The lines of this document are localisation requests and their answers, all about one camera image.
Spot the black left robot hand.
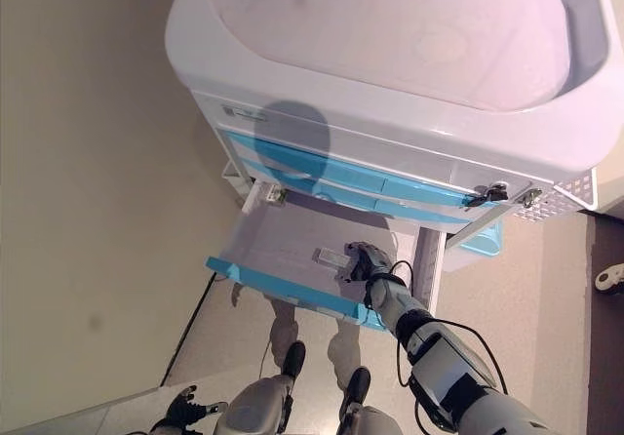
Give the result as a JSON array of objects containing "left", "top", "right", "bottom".
[{"left": 150, "top": 384, "right": 228, "bottom": 431}]

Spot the black left robot foot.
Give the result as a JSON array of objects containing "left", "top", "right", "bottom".
[{"left": 281, "top": 340, "right": 307, "bottom": 382}]

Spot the white medical cart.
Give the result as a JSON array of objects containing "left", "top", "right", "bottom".
[{"left": 163, "top": 0, "right": 624, "bottom": 338}]

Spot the white side bin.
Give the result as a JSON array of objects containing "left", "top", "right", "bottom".
[{"left": 221, "top": 161, "right": 250, "bottom": 197}]

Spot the black key bunch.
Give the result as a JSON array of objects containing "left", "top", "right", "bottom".
[{"left": 467, "top": 183, "right": 509, "bottom": 208}]

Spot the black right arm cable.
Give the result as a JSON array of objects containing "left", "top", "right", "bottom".
[{"left": 360, "top": 257, "right": 511, "bottom": 402}]

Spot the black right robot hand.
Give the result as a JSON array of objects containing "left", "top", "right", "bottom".
[{"left": 335, "top": 241, "right": 396, "bottom": 285}]

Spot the black right robot foot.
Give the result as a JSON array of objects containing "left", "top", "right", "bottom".
[{"left": 344, "top": 366, "right": 371, "bottom": 410}]

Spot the black robot foot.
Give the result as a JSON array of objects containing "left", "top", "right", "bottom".
[
  {"left": 344, "top": 366, "right": 371, "bottom": 410},
  {"left": 281, "top": 340, "right": 307, "bottom": 382}
]

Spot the white bin with blue lid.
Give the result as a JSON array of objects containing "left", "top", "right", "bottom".
[{"left": 441, "top": 219, "right": 503, "bottom": 273}]

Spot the white blue medicine box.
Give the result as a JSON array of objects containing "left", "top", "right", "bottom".
[{"left": 311, "top": 247, "right": 355, "bottom": 280}]

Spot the small green yellow box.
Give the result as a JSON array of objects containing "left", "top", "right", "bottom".
[{"left": 262, "top": 184, "right": 287, "bottom": 207}]

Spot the cart label sticker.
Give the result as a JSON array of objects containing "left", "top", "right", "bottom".
[{"left": 221, "top": 104, "right": 268, "bottom": 123}]

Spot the white perforated basket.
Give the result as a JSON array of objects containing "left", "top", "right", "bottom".
[{"left": 511, "top": 166, "right": 600, "bottom": 224}]

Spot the silver right robot leg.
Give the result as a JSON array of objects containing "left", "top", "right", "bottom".
[{"left": 338, "top": 403, "right": 406, "bottom": 435}]

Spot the blue white cart drawer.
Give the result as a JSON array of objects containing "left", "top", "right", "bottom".
[
  {"left": 214, "top": 127, "right": 482, "bottom": 207},
  {"left": 204, "top": 183, "right": 448, "bottom": 332},
  {"left": 238, "top": 154, "right": 469, "bottom": 224}
]

